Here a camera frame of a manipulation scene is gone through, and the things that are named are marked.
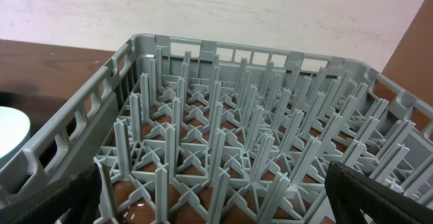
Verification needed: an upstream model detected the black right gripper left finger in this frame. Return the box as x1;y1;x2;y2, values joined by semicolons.
13;163;101;224

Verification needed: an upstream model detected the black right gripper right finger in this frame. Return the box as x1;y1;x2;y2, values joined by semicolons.
325;161;432;224

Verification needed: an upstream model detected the grey plastic dishwasher rack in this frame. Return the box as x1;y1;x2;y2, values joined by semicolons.
1;34;432;223

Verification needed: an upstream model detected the light blue small bowl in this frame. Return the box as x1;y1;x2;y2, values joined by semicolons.
0;106;30;167

